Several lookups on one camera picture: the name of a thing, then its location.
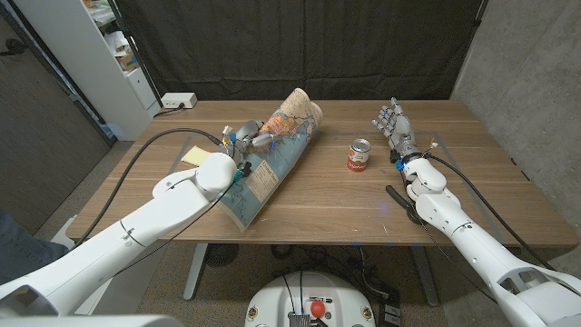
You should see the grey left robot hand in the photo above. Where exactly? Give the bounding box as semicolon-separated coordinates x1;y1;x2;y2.
220;119;279;167

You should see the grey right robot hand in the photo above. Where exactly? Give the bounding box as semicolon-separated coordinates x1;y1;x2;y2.
371;96;422;159

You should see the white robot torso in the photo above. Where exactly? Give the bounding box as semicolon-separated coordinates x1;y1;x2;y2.
244;270;378;327

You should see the yellow sticky note pad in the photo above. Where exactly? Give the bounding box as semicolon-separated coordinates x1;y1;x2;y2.
180;144;213;168

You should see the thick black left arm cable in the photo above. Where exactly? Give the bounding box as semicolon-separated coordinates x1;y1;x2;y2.
71;127;224;252

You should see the black backdrop stand pole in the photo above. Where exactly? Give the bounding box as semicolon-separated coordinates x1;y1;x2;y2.
107;0;165;109

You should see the black floor power strip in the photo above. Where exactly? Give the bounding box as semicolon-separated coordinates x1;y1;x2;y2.
378;289;403;327

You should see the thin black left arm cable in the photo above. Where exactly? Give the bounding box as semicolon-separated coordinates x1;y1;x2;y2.
112;174;241;276

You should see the white shelf cabinet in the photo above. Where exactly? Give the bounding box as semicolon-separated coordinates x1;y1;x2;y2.
12;0;163;143

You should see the white table leg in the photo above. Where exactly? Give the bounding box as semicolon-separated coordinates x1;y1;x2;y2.
409;246;441;308
182;242;211;302

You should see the white power strip box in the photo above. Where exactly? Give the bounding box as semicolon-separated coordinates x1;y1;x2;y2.
160;92;199;111

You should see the person leg in jeans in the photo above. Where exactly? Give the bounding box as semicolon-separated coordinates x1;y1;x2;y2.
0;207;70;286

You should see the red white soup can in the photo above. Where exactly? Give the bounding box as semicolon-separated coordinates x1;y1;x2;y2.
347;138;372;173

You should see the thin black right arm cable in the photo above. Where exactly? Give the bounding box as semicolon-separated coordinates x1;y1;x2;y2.
401;172;498;303

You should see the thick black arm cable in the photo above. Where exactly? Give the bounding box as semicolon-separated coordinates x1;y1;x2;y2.
71;127;224;252
425;153;558;273

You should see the black clamp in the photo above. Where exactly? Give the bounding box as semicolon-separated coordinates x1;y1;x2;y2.
385;183;426;226

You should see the cardboard box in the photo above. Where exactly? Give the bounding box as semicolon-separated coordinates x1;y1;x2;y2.
114;48;140;73

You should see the map-printed cup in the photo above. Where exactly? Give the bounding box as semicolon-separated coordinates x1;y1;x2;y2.
216;87;325;233

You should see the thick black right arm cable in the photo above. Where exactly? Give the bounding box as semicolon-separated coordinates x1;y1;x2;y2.
425;153;558;273

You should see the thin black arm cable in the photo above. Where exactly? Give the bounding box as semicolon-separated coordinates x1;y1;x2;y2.
112;174;241;276
401;172;498;303

